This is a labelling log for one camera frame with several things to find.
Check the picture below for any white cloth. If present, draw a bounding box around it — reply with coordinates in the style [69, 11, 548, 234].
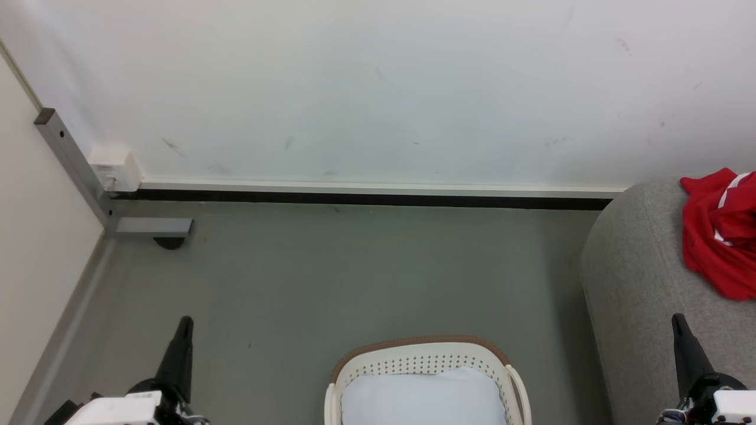
[341, 367, 507, 425]

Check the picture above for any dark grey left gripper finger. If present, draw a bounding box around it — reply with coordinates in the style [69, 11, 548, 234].
[176, 316, 195, 403]
[156, 316, 188, 388]

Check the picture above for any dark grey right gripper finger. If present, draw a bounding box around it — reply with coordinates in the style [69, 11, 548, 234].
[672, 313, 696, 397]
[677, 313, 716, 383]

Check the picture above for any black and white baseboard strip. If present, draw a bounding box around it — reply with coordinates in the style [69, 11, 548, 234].
[109, 179, 628, 212]

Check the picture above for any red garment with white stripes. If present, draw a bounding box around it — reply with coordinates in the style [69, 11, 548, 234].
[679, 168, 756, 302]

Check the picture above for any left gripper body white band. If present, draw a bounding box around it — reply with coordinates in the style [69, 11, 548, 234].
[44, 378, 210, 425]

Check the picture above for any grey fabric sofa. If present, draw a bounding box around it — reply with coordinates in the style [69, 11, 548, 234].
[580, 176, 756, 425]

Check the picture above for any white perforated laundry basket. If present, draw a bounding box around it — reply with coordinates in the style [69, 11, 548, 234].
[324, 335, 532, 425]

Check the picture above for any white wall socket box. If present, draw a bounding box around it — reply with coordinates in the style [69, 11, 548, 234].
[87, 148, 144, 193]

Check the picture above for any grey metal frame post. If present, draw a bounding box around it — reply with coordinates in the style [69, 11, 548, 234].
[34, 108, 194, 238]

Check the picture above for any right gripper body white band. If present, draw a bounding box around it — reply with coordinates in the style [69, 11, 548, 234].
[659, 372, 756, 425]

